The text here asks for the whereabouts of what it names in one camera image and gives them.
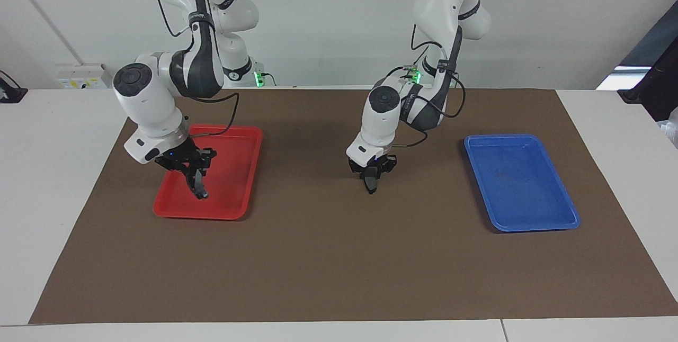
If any black clamp device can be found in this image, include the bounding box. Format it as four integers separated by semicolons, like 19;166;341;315
0;70;29;104

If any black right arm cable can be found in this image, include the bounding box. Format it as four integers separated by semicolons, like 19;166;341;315
157;0;240;137

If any red plastic tray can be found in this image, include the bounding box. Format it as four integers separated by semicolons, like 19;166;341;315
153;124;264;221

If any white wall socket box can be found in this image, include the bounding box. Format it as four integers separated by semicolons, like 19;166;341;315
57;64;107;90

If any brown table mat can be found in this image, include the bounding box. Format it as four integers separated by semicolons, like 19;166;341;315
29;88;678;325

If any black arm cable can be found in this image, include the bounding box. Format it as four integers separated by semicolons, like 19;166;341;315
157;0;240;137
371;40;467;148

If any clear plastic bag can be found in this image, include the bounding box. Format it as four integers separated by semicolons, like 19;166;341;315
658;107;678;148

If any black monitor stand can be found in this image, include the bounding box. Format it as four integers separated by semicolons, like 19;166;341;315
617;38;678;123

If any blue plastic tray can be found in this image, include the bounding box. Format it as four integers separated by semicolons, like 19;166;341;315
464;134;581;233

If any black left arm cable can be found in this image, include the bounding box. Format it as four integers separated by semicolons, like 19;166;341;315
371;40;467;148

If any long curved brake pad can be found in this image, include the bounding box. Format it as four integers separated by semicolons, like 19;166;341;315
189;168;209;200

